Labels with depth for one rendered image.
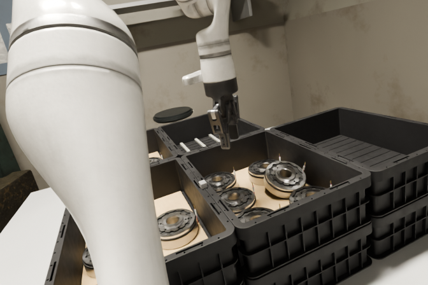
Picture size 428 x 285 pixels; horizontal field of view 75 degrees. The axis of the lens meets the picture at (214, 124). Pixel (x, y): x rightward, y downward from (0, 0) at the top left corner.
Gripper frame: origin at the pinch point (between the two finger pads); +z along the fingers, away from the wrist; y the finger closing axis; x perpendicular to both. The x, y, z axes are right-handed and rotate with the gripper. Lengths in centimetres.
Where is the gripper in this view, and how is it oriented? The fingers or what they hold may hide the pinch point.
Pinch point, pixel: (229, 137)
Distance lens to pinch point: 66.5
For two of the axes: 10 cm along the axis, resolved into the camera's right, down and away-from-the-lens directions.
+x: -9.1, 0.4, 4.2
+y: 3.8, -3.3, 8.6
